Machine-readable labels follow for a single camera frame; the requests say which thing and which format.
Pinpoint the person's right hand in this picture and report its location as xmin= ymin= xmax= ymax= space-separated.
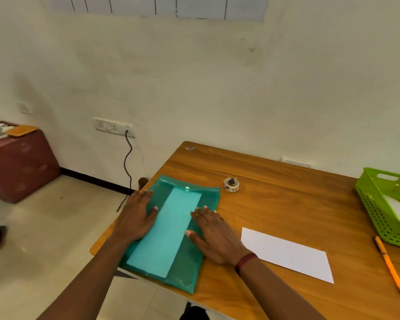
xmin=185 ymin=205 xmax=254 ymax=268

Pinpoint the person's left hand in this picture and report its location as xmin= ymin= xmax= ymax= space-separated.
xmin=112 ymin=189 xmax=159 ymax=244

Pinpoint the green translucent plastic folder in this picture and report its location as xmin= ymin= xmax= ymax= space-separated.
xmin=119 ymin=174 xmax=222 ymax=295

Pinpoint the small clear tape roll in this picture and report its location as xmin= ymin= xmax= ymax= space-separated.
xmin=223 ymin=177 xmax=240 ymax=193

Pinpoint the printed white paper sheet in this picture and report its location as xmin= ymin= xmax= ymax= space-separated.
xmin=240 ymin=227 xmax=335 ymax=284

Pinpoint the green plastic basket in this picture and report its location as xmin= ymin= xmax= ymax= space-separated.
xmin=355 ymin=167 xmax=400 ymax=252

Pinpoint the person's left forearm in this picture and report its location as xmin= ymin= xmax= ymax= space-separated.
xmin=36 ymin=236 xmax=137 ymax=320

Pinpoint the person's right forearm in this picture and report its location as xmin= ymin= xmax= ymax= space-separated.
xmin=240 ymin=258 xmax=327 ymax=320

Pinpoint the person's left leg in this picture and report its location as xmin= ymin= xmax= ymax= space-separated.
xmin=179 ymin=306 xmax=211 ymax=320

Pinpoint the dark red wrist band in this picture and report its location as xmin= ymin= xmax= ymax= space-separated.
xmin=234 ymin=252 xmax=259 ymax=276

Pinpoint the black skirting board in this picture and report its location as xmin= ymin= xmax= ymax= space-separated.
xmin=60 ymin=167 xmax=136 ymax=196

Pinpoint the dark grey table foot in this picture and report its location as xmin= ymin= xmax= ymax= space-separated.
xmin=114 ymin=269 xmax=138 ymax=280

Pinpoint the yellow flat item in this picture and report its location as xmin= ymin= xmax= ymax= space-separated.
xmin=5 ymin=125 xmax=40 ymax=137

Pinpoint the orange pen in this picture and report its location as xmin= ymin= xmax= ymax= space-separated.
xmin=373 ymin=236 xmax=400 ymax=297

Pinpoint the black power cable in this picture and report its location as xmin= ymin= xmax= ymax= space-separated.
xmin=116 ymin=130 xmax=134 ymax=213

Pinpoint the white wall socket panel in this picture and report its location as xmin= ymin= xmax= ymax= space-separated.
xmin=93 ymin=117 xmax=136 ymax=139

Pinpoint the white blank wall plate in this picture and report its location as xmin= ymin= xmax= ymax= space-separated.
xmin=280 ymin=157 xmax=312 ymax=169

